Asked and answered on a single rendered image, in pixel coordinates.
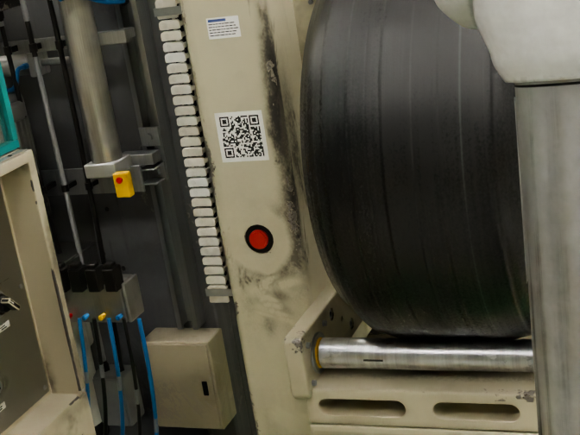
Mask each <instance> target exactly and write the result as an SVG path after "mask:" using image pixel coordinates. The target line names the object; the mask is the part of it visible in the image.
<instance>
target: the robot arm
mask: <svg viewBox="0 0 580 435"><path fill-rule="evenodd" d="M434 1H435V3H436V5H437V6H438V7H439V8H440V9H441V10H442V11H443V12H444V13H445V14H446V15H447V16H448V17H449V18H450V19H451V20H452V21H454V22H456V23H457V24H459V25H460V26H462V27H464V28H469V29H478V31H479V33H480V35H481V37H482V39H483V41H484V43H485V45H486V47H487V49H488V51H489V53H490V58H491V60H492V63H493V65H494V67H495V69H496V71H497V72H498V73H499V75H500V76H501V78H502V79H503V80H504V82H505V83H514V88H515V97H514V109H515V122H516V135H517V148H518V161H519V173H520V198H521V211H522V224H523V237H524V250H525V263H526V283H527V282H528V292H529V306H530V319H531V332H532V344H533V369H534V382H535V395H536V407H537V421H538V434H539V435H580V0H434Z"/></svg>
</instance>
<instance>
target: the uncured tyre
mask: <svg viewBox="0 0 580 435"><path fill-rule="evenodd" d="M514 97H515V88H514V83H505V82H504V80H503V79H502V78H501V76H500V75H499V73H498V72H497V71H496V69H495V67H494V65H493V63H492V60H491V58H490V53H489V51H488V49H487V47H486V45H485V43H484V41H483V39H482V37H481V35H480V33H479V31H478V29H469V28H464V27H462V26H460V25H459V24H457V23H456V22H454V21H452V20H451V19H450V18H449V17H448V16H447V15H446V14H445V13H444V12H443V11H442V10H441V9H440V8H439V7H438V6H437V5H436V3H435V1H434V0H317V1H316V3H315V5H314V8H313V11H312V15H311V19H310V22H309V26H308V30H307V34H306V43H305V49H304V55H303V62H302V71H301V83H300V105H299V122H300V145H301V158H302V167H303V175H304V183H305V189H306V200H307V205H308V211H309V215H310V219H311V223H312V230H313V234H314V237H315V241H316V244H317V247H318V252H319V254H320V257H321V260H322V263H323V265H324V267H325V271H326V273H327V275H328V277H329V279H330V281H331V284H332V285H333V287H334V288H335V290H336V291H337V293H338V295H339V296H340V297H341V299H342V300H343V301H344V302H345V303H346V304H347V305H348V306H349V307H350V308H351V309H352V310H353V311H354V312H355V313H356V314H357V315H358V316H359V317H360V318H361V319H362V320H363V321H364V322H365V323H366V324H367V325H368V326H369V327H371V328H372V329H373V330H375V331H379V332H382V333H385V334H388V335H391V336H394V337H400V338H469V339H518V338H522V337H527V336H531V335H532V332H531V319H530V306H529V292H528V282H527V283H526V263H525V250H524V237H523V224H522V211H521V198H520V173H519V161H518V148H517V135H516V122H515V109H514Z"/></svg>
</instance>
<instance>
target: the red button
mask: <svg viewBox="0 0 580 435"><path fill-rule="evenodd" d="M249 242H250V244H251V245H252V246H253V247H254V248H256V249H264V248H265V247H266V246H267V245H268V235H267V233H266V232H265V231H263V230H254V231H252V232H251V233H250V235H249Z"/></svg>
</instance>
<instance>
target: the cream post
mask: <svg viewBox="0 0 580 435"><path fill-rule="evenodd" d="M180 6H181V11H182V15H183V21H184V25H185V31H186V39H187V45H188V50H189V54H190V60H191V64H192V74H193V78H194V84H195V89H196V93H197V99H198V103H199V113H200V117H201V123H202V128H203V132H204V138H205V146H206V152H207V156H208V161H209V164H210V169H211V179H212V185H213V191H214V195H215V200H216V206H217V214H218V220H219V224H220V230H221V234H222V239H223V245H224V253H225V259H226V263H227V269H228V273H229V278H230V287H231V292H232V296H233V300H234V304H235V309H236V321H237V326H238V331H239V337H240V341H241V346H242V351H243V360H244V365H245V370H246V376H247V380H248V385H249V394H250V399H251V404H252V409H253V414H254V419H255V429H256V433H257V435H312V433H311V427H310V424H311V423H312V422H311V421H310V420H309V413H308V408H307V403H306V399H298V398H294V397H293V395H292V390H291V385H290V380H289V374H288V369H287V359H286V353H285V348H284V339H285V337H286V335H287V334H288V333H289V332H290V330H292V328H293V327H294V326H295V325H296V323H297V322H298V321H299V319H300V318H301V317H302V316H303V314H304V313H305V312H306V310H307V309H308V308H309V306H311V305H312V304H313V302H314V301H315V299H316V298H317V297H318V296H319V295H320V294H321V292H322V291H323V290H324V289H325V287H326V286H327V285H328V283H329V282H330V279H329V277H328V275H327V273H326V271H325V267H324V265H323V263H322V260H321V257H320V254H319V252H318V247H317V244H316V241H315V237H314V234H313V230H312V223H311V219H310V215H309V211H308V205H307V200H306V189H305V183H304V175H303V167H302V158H301V145H300V122H299V105H300V83H301V71H302V63H301V57H300V50H299V40H298V34H297V28H296V21H295V15H294V10H293V0H180ZM223 16H238V20H239V25H240V30H241V36H239V37H230V38H222V39H213V40H209V35H208V29H207V24H206V19H207V18H215V17H223ZM248 110H262V119H263V124H264V129H265V136H266V141H267V146H268V157H269V160H266V161H236V162H223V160H222V155H221V150H220V145H219V140H218V131H217V125H216V120H215V116H214V113H225V112H237V111H248ZM254 230H263V231H265V232H266V233H267V235H268V245H267V246H266V247H265V248H264V249H256V248H254V247H253V246H252V245H251V244H250V242H249V235H250V233H251V232H252V231H254Z"/></svg>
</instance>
